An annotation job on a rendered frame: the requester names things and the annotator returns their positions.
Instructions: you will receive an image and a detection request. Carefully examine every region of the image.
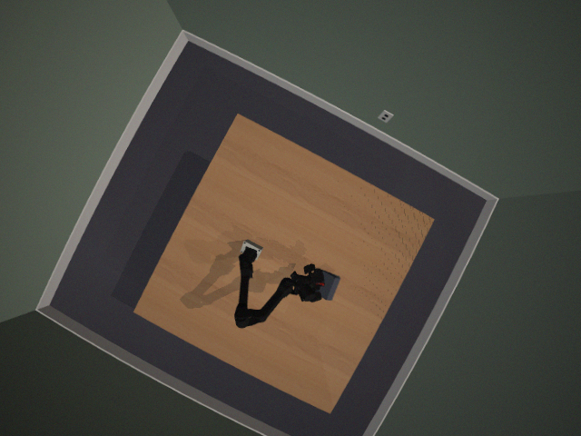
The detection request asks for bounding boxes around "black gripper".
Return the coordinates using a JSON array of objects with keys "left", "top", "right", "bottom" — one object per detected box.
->
[{"left": 304, "top": 264, "right": 322, "bottom": 302}]

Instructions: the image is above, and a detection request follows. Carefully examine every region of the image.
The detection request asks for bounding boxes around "grey sloped panel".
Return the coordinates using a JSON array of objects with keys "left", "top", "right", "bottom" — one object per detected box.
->
[{"left": 316, "top": 270, "right": 340, "bottom": 301}]

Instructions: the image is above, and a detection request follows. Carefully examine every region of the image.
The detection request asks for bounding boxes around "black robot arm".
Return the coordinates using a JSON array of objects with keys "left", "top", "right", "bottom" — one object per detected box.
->
[{"left": 234, "top": 246, "right": 325, "bottom": 329}]

